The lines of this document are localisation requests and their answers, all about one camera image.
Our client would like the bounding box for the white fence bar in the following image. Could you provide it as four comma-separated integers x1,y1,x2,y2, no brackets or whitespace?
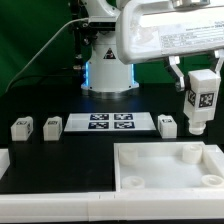
203,145,224,178
0,188,224,223
0,149,10,179

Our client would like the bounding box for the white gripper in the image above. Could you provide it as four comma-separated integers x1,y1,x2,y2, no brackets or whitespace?
115,0,224,92

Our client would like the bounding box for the white right fence bar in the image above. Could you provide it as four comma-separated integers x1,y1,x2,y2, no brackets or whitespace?
203,145,224,178

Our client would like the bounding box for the white left fence bar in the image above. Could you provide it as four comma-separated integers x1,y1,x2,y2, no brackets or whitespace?
0,149,10,179

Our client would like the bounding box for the white front fence bar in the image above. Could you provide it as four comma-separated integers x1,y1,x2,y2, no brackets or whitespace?
0,188,224,223

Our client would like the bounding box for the white square tabletop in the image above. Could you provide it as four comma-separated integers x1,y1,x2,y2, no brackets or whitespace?
114,142,224,192

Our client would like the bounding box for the grey cable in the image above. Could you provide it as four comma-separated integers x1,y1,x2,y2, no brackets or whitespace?
5,17,90,94

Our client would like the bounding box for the black cable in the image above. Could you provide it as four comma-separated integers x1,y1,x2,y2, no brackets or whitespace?
5,73,84,93

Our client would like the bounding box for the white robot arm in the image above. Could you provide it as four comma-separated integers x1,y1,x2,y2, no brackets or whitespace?
81,0,224,98

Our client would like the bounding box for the white sheet with tags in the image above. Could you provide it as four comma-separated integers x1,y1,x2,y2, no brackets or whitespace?
64,112,155,132

